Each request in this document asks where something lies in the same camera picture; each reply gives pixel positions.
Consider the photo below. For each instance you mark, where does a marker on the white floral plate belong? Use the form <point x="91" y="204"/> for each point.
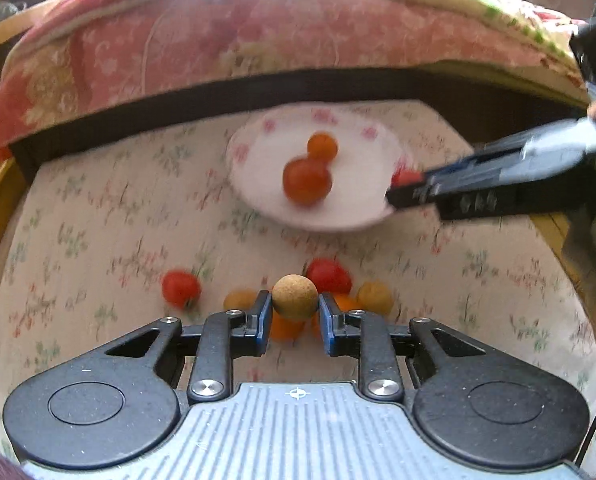
<point x="358" y="197"/>

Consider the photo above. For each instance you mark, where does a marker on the pink floral quilt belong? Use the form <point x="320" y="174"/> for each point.
<point x="178" y="35"/>

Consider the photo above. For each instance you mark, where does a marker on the floral tablecloth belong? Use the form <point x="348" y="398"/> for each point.
<point x="103" y="210"/>

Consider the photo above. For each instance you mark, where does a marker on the red cherry tomato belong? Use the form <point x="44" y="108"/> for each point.
<point x="405" y="176"/>
<point x="328" y="275"/>
<point x="180" y="287"/>

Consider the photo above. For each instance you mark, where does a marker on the large red-orange tomato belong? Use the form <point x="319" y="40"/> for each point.
<point x="305" y="180"/>

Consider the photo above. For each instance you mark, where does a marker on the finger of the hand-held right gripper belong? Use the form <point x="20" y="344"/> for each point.
<point x="458" y="166"/>
<point x="468" y="202"/>

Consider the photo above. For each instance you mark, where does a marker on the dark brown bed frame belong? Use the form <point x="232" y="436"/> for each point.
<point x="128" y="110"/>

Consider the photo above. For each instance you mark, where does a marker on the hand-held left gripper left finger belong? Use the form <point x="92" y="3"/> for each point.
<point x="264" y="321"/>

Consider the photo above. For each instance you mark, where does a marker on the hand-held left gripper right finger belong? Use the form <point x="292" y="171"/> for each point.
<point x="326" y="326"/>

